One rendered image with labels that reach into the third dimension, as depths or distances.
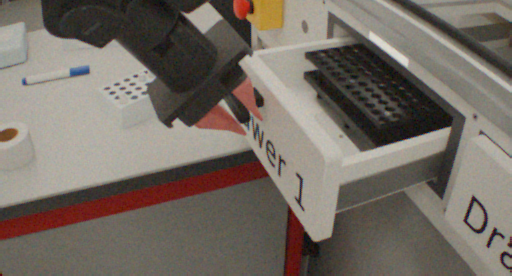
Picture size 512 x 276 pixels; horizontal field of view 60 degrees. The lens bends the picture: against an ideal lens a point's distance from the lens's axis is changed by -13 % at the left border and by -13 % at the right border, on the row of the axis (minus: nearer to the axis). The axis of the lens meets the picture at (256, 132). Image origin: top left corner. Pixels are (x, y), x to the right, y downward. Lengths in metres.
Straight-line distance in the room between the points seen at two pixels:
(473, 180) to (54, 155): 0.56
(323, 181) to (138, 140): 0.37
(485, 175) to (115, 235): 0.53
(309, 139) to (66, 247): 0.46
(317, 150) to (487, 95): 0.18
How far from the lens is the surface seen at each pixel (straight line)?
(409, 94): 0.58
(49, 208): 0.70
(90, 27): 0.36
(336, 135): 0.58
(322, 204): 0.46
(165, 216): 0.76
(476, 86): 0.49
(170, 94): 0.46
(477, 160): 0.48
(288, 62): 0.68
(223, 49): 0.45
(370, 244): 0.78
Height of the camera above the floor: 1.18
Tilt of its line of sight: 35 degrees down
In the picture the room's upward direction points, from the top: straight up
